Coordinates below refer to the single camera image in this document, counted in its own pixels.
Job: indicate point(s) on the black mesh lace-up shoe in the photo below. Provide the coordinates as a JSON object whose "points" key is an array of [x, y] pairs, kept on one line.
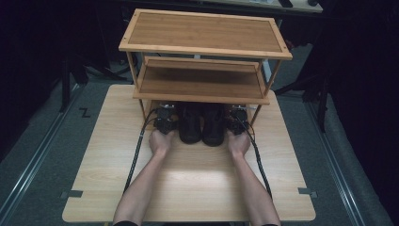
{"points": [[190, 127], [214, 128]]}

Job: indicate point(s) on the black metal stand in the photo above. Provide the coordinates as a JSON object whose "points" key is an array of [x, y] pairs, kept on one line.
{"points": [[66, 84], [321, 100]]}

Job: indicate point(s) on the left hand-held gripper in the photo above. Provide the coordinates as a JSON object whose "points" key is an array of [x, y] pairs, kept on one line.
{"points": [[165, 121]]}

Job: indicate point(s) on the wooden shoe rack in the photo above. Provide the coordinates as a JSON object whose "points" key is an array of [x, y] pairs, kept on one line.
{"points": [[204, 31]]}

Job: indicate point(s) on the grey table bracket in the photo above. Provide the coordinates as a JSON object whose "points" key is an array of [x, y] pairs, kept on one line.
{"points": [[73, 193], [306, 191]]}

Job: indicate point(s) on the person's right hand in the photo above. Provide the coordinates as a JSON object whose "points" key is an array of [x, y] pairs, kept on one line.
{"points": [[239, 143]]}

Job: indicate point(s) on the metal floor rail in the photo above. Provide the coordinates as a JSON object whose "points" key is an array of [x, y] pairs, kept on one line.
{"points": [[34, 157], [340, 185]]}

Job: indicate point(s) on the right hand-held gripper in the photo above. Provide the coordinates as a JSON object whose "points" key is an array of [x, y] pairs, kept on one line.
{"points": [[240, 121]]}

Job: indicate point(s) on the person's left hand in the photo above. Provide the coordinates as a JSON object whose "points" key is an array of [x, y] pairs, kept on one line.
{"points": [[160, 142]]}

